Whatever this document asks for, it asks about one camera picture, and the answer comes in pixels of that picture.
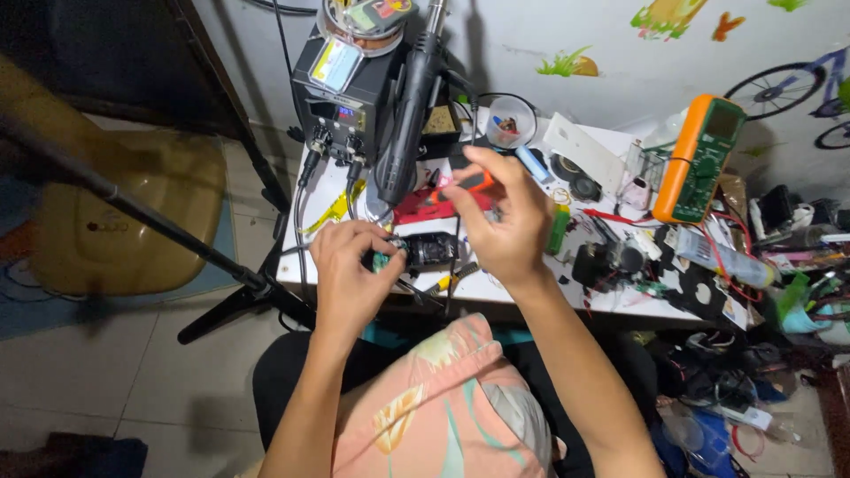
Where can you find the soldering iron sponge holder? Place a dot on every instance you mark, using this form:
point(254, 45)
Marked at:
point(441, 123)

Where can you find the blue cylindrical battery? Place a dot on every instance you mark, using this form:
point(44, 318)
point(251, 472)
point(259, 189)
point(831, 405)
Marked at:
point(533, 163)

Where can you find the dismantled black camera body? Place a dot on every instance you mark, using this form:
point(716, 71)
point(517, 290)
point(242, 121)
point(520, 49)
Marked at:
point(607, 262)

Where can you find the clear box with yellow insert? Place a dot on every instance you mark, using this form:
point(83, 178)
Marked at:
point(335, 64)

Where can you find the yellow rubber band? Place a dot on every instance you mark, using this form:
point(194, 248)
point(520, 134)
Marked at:
point(562, 196)

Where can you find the green cylindrical battery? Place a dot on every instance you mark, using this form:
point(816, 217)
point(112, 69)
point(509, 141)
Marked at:
point(558, 231)

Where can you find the black soldering rework station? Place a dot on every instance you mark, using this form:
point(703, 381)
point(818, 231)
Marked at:
point(338, 113)

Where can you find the person's right hand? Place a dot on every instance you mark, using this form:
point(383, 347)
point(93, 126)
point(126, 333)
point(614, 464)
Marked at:
point(515, 226)

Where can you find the heap of cluttered parts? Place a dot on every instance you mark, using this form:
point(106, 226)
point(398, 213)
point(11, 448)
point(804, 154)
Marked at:
point(803, 265)

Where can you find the clear plastic container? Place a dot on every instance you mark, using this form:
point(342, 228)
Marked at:
point(643, 174)

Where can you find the pink floral shirt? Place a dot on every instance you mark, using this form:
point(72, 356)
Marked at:
point(445, 405)

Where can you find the red flat tool case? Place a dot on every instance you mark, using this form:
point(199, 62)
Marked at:
point(415, 209)

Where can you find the round black speaker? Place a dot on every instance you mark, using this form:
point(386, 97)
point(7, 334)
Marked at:
point(576, 176)

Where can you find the person's left hand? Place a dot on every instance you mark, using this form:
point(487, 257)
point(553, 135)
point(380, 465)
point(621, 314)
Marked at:
point(345, 279)

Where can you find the yellow plastic chair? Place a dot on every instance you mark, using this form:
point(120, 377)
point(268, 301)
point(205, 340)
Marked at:
point(133, 212)

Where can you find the black tripod stand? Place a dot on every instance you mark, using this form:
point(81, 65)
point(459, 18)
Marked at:
point(166, 222)

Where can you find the white plastic panel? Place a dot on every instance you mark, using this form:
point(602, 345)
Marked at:
point(584, 147)

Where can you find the black hot air gun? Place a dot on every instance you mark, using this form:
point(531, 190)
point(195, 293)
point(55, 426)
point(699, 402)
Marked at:
point(412, 113)

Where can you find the orange and green multimeter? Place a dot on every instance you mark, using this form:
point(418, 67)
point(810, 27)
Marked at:
point(697, 163)

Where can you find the red multimeter probe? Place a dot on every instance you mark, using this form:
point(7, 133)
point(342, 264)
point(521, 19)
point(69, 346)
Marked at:
point(614, 217)

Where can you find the black card with round holes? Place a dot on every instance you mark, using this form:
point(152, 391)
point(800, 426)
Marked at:
point(700, 292)

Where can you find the dark cloth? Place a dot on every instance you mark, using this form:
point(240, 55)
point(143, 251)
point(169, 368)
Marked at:
point(73, 457)

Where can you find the clear cup with small parts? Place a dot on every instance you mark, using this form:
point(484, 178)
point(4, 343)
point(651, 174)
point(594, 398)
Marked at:
point(510, 123)

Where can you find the yellow tape strip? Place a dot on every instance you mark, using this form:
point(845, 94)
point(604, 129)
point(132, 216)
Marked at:
point(335, 211)

